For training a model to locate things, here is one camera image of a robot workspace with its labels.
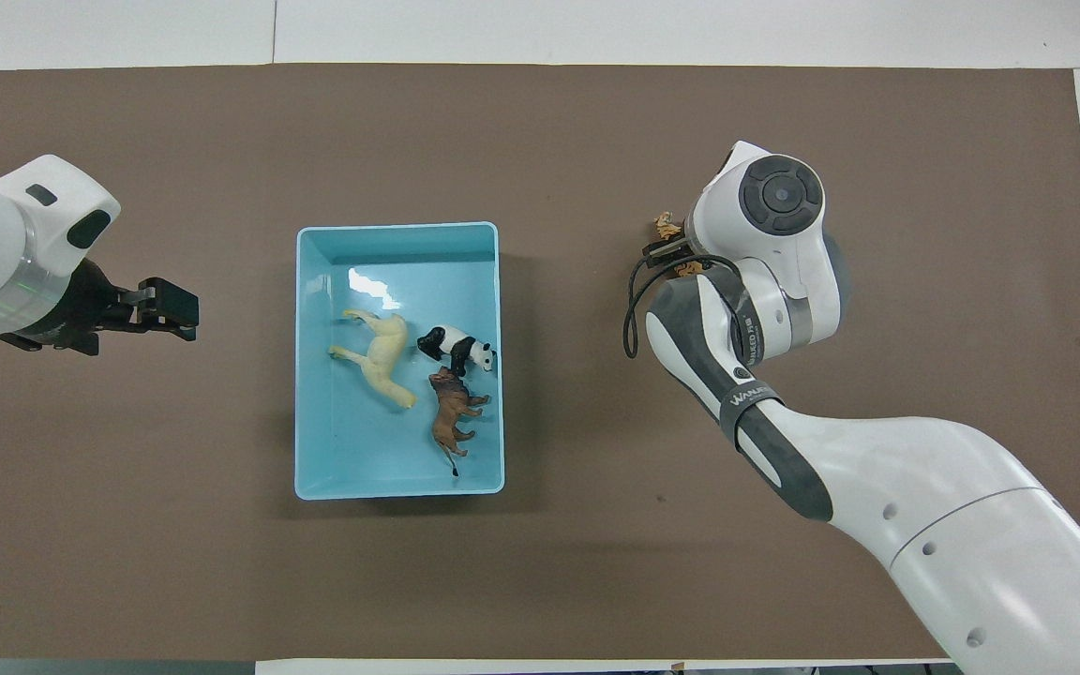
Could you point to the light blue storage box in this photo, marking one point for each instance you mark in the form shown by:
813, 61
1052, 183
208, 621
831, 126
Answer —
352, 450

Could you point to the brown table mat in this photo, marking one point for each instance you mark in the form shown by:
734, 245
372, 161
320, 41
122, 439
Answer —
596, 562

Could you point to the brown lion toy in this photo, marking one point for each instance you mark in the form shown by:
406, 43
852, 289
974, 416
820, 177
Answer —
451, 412

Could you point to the orange striped tiger toy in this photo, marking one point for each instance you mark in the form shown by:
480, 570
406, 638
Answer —
664, 225

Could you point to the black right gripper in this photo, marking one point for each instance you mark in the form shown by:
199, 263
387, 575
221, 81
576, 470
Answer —
667, 250

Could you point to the cream horse toy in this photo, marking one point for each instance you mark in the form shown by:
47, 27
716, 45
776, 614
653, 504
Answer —
385, 356

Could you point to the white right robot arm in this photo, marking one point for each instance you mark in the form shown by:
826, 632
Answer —
924, 487

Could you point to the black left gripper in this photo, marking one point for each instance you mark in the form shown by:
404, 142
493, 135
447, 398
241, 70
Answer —
90, 309

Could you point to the black white panda toy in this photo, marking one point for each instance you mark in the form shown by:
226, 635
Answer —
451, 342

